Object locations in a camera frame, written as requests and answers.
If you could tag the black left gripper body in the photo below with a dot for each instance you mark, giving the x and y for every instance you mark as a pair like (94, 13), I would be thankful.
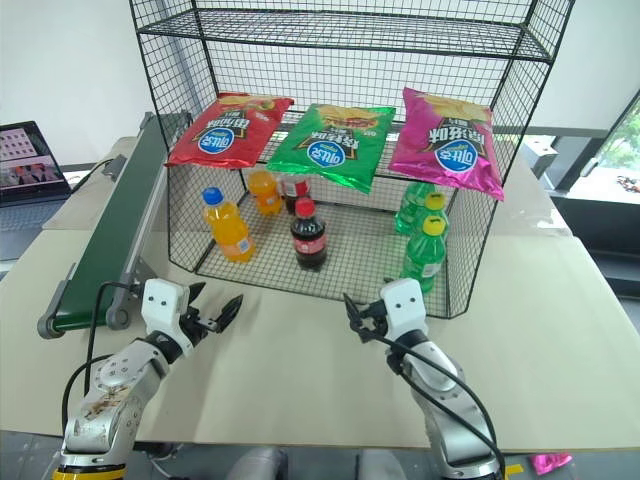
(196, 325)

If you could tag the small grey box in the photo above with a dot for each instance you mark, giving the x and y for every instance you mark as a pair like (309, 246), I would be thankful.
(544, 155)

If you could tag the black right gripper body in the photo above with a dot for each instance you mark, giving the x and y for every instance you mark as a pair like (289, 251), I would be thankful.
(372, 322)

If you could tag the green potato chip bag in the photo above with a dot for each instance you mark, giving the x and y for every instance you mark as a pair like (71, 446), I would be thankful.
(330, 147)

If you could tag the green soda bottle yellow cap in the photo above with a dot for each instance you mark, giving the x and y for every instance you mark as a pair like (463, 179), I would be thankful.
(425, 255)
(435, 201)

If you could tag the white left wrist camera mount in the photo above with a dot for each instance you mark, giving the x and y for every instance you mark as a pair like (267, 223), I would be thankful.
(160, 310)

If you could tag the cola bottle red label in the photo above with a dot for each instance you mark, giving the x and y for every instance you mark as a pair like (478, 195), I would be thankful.
(296, 187)

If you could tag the magenta snack bag on floor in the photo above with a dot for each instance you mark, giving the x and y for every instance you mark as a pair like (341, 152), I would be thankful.
(550, 461)

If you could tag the red potato chip bag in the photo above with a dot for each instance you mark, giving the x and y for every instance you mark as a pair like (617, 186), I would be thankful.
(225, 132)

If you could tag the grey laptop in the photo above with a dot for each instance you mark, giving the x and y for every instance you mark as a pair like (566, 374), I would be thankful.
(27, 160)

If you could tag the green conveyor belt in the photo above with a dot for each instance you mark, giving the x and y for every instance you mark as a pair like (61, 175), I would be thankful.
(115, 225)

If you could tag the orange soda bottle blue cap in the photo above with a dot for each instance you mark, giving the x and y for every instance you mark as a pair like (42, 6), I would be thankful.
(231, 227)

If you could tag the magenta potato chip bag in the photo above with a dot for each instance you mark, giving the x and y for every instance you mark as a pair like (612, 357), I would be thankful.
(447, 145)

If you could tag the grey rounded shape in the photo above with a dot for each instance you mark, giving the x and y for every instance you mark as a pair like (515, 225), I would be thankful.
(260, 465)

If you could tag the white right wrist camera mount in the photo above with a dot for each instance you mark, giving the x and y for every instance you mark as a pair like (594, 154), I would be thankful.
(406, 310)

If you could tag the cola bottle red cap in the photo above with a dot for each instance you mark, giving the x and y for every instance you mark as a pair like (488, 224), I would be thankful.
(309, 240)

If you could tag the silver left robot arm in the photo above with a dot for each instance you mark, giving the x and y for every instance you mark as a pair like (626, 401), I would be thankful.
(115, 390)

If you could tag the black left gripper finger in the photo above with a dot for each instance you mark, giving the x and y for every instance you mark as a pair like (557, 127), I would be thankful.
(197, 294)
(230, 314)

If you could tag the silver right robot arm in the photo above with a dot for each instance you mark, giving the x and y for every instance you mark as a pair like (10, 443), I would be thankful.
(440, 390)

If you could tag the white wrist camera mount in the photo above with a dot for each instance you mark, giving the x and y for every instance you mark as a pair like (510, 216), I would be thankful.
(160, 310)
(406, 310)

